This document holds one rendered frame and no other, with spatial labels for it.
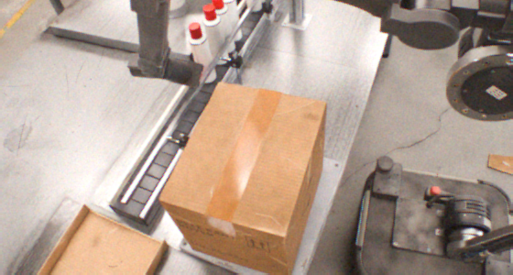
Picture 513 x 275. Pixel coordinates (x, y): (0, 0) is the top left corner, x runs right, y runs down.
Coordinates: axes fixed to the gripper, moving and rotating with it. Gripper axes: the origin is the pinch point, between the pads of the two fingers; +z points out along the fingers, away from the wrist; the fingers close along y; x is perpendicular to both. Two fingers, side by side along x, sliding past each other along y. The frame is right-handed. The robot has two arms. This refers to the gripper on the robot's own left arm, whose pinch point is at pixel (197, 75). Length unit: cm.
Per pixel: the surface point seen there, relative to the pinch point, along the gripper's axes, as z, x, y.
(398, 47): 157, -47, -50
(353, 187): 91, 34, -48
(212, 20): -1.6, -16.2, -1.4
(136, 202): -20.4, 34.4, -1.4
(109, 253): -26, 48, 0
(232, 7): 7.5, -22.5, -2.0
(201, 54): -3.8, -6.0, -1.4
